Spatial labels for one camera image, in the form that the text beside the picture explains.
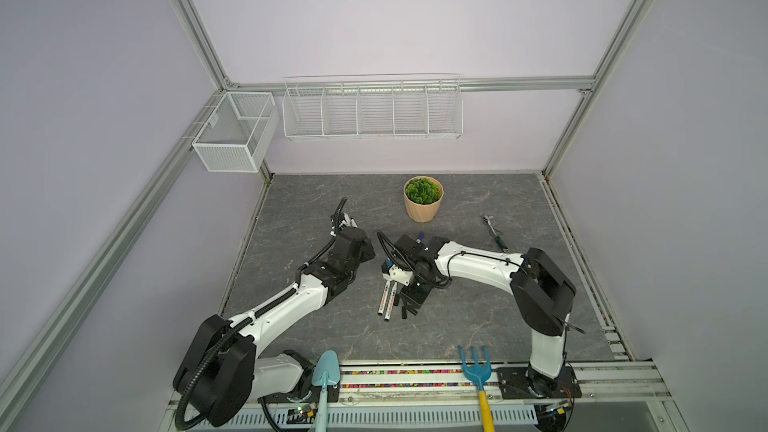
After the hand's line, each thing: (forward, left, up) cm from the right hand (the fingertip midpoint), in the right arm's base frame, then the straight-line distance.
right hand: (411, 301), depth 86 cm
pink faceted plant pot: (+28, -3, +6) cm, 29 cm away
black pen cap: (-3, +2, -1) cm, 4 cm away
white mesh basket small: (+45, +57, +25) cm, 77 cm away
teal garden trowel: (-19, +22, +1) cm, 29 cm away
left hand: (+13, +13, +12) cm, 22 cm away
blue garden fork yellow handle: (-18, -17, -1) cm, 25 cm away
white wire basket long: (+62, +1, +25) cm, 67 cm away
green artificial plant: (+34, -5, +11) cm, 36 cm away
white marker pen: (+1, +8, -1) cm, 8 cm away
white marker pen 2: (0, +6, -1) cm, 6 cm away
